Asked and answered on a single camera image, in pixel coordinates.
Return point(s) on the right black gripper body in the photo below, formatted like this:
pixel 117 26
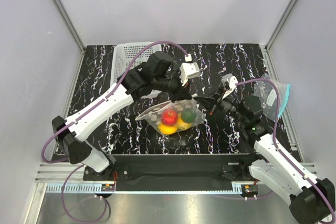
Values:
pixel 228 106

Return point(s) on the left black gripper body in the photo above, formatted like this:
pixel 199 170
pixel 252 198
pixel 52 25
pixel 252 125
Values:
pixel 175 88

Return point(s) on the green lime fruit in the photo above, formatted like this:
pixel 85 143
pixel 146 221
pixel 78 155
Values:
pixel 188 116

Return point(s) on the clear dotted zip bag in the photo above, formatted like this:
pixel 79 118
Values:
pixel 153 114

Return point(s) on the red apple fruit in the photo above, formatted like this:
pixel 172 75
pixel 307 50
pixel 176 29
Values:
pixel 169 117

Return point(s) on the yellow orange fruit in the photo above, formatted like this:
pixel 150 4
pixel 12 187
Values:
pixel 181 125

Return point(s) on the yellow lemon fruit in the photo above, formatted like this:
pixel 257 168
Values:
pixel 167 130

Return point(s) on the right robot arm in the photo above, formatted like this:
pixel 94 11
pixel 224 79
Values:
pixel 309 198

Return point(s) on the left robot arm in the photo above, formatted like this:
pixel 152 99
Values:
pixel 155 74

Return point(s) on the spare clear zip bags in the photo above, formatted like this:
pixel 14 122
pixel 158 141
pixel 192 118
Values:
pixel 268 98

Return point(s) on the white perforated plastic basket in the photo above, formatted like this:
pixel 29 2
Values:
pixel 123 55

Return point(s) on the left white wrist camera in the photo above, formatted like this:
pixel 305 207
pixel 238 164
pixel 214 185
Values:
pixel 188 71

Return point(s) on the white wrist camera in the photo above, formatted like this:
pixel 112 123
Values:
pixel 188 71
pixel 229 82

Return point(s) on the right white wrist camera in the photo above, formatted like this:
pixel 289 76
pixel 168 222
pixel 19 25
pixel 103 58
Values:
pixel 229 82

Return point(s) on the white slotted cable duct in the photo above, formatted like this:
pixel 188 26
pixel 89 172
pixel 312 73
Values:
pixel 123 188

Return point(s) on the right aluminium frame post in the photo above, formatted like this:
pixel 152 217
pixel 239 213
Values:
pixel 286 14

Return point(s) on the aluminium frame post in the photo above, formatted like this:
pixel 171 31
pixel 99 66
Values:
pixel 286 14
pixel 65 17

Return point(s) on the left aluminium frame post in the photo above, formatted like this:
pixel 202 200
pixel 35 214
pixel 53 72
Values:
pixel 65 17

